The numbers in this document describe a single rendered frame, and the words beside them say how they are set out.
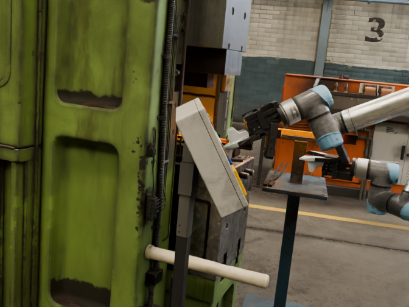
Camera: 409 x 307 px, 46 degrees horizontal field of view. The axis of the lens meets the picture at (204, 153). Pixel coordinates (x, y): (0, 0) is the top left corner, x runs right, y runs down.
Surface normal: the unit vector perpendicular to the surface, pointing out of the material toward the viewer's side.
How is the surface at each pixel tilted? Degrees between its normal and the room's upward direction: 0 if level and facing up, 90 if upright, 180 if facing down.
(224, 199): 90
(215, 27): 90
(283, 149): 90
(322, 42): 90
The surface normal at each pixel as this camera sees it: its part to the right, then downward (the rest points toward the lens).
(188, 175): -0.39, 0.13
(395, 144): -0.18, 0.17
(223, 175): 0.06, 0.19
